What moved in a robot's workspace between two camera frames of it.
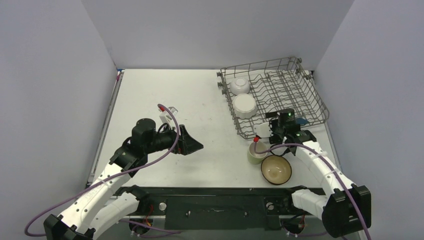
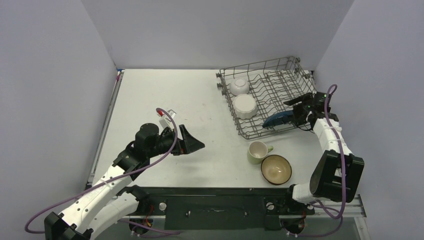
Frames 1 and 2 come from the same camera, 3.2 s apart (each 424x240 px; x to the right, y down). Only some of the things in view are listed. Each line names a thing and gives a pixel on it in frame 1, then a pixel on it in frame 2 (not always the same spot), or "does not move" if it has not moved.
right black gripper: (276, 134) → (305, 108)
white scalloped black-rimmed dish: (244, 105) does not move
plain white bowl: (240, 85) does not move
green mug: (255, 158) does not move
